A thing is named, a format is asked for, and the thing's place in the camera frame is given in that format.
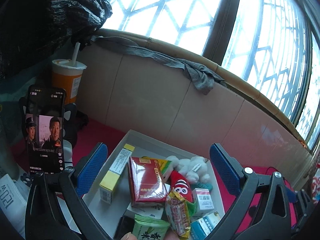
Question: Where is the white cardboard tray box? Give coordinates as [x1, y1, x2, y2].
[84, 131, 225, 239]

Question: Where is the green snack packet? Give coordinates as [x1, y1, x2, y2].
[132, 215, 170, 240]

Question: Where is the teal small box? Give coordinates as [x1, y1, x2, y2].
[192, 182, 213, 192]

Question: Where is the white red medicine box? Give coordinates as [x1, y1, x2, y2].
[193, 188, 214, 217]

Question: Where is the grey cloth on ledge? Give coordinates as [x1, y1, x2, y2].
[91, 35, 227, 95]

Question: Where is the black plastic bag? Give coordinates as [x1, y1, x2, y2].
[1, 0, 112, 80]

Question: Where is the white plush bunny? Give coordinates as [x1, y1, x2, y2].
[166, 155, 210, 185]

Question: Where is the person's left hand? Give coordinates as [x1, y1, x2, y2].
[121, 230, 179, 240]

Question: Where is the black charger cable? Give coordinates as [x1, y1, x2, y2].
[265, 166, 293, 181]

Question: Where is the orange drink cup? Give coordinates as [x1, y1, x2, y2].
[52, 42, 87, 105]

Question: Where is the yellow white long box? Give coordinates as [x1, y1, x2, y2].
[99, 144, 135, 205]

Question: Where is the red white packet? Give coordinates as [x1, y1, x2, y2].
[165, 190, 191, 239]

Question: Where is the white blue medicine box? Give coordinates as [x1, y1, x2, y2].
[190, 212, 221, 240]

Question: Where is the black smartphone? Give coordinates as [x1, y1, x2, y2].
[25, 85, 66, 174]

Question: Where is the white paper leaflet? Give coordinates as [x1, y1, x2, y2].
[0, 174, 27, 239]

